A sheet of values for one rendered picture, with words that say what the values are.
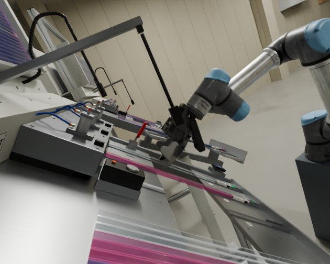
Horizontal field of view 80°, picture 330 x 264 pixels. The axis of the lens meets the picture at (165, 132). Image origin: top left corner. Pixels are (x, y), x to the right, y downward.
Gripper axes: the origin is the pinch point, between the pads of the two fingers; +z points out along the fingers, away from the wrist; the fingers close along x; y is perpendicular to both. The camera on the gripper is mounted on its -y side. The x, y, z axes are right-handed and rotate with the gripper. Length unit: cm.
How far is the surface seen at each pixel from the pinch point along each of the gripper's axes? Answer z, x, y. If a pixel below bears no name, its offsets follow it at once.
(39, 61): -6.8, 19.7, 39.8
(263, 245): -2.6, 32.9, -14.8
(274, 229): -5.2, 23.6, -26.5
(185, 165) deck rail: -2.2, -8.0, -10.9
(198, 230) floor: 44, -72, -86
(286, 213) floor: -9, -45, -116
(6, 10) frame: -11, -9, 64
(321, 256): -7.2, 32.1, -31.5
